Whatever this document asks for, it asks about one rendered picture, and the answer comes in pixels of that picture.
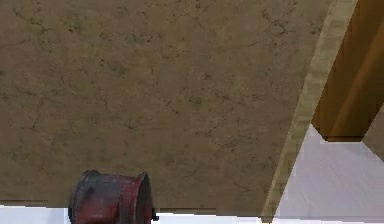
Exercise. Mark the dark red round bin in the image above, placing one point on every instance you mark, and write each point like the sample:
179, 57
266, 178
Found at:
106, 200

